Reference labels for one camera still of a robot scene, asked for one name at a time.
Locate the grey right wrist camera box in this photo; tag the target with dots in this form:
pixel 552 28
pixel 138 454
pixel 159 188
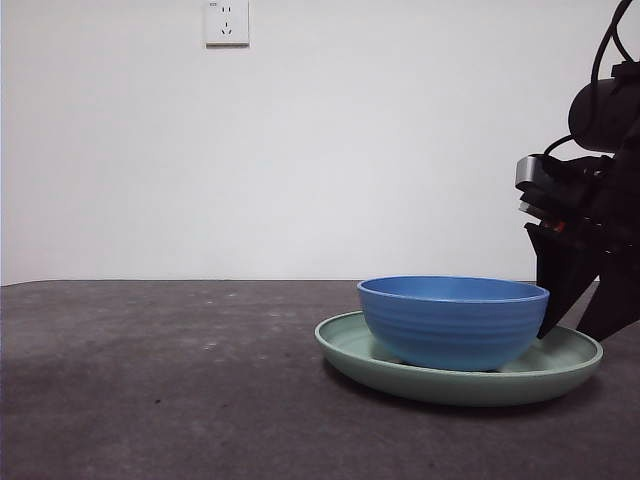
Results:
pixel 527 172

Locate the green round plate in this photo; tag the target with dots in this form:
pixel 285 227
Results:
pixel 450 389

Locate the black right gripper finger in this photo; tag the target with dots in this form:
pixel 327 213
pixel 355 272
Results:
pixel 565 270
pixel 617 300

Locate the white wall socket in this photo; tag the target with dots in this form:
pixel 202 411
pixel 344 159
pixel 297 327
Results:
pixel 227 25

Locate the blue ribbed bowl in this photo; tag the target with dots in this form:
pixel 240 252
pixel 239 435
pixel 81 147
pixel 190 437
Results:
pixel 450 325

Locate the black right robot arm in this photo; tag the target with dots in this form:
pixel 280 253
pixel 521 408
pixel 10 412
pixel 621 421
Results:
pixel 600 115

